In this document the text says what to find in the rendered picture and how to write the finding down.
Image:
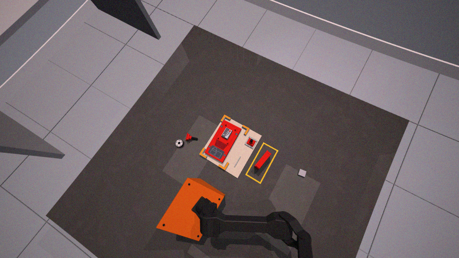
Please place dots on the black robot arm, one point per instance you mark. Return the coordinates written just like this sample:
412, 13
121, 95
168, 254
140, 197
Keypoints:
279, 225

